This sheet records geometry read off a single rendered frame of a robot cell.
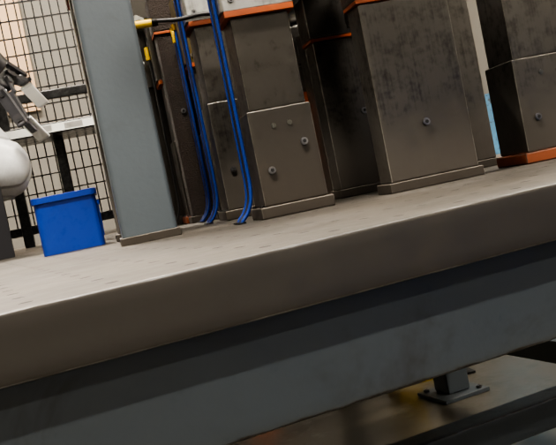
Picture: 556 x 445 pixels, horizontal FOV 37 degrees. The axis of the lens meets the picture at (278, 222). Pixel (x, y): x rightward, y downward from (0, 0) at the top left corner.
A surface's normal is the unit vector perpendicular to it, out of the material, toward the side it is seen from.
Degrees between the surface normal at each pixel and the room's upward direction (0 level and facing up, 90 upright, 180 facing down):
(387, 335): 90
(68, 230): 90
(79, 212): 90
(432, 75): 90
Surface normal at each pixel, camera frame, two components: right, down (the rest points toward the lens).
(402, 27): 0.21, 0.00
